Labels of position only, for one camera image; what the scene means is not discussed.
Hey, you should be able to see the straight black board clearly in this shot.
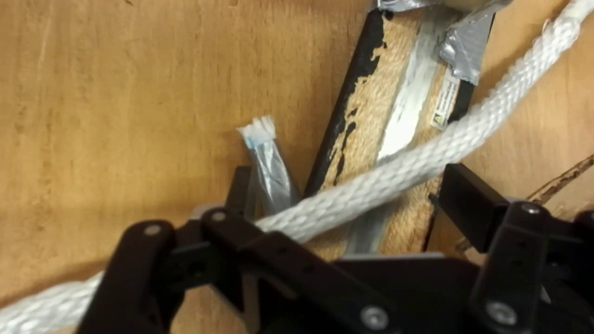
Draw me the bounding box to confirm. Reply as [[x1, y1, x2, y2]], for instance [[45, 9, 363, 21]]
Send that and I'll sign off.
[[303, 8, 496, 255]]

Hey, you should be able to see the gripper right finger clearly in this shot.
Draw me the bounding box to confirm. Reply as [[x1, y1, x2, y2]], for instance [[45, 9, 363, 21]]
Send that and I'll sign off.
[[439, 163, 594, 334]]

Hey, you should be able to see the white braided rope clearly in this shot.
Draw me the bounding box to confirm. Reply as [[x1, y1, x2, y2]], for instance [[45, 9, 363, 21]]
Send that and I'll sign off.
[[0, 0, 594, 334]]

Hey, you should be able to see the grey duct tape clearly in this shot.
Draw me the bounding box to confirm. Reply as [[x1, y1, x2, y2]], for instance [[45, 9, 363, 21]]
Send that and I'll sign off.
[[377, 0, 513, 86]]

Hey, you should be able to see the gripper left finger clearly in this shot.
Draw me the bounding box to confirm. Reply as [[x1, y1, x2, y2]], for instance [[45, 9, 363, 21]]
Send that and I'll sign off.
[[76, 166, 399, 334]]

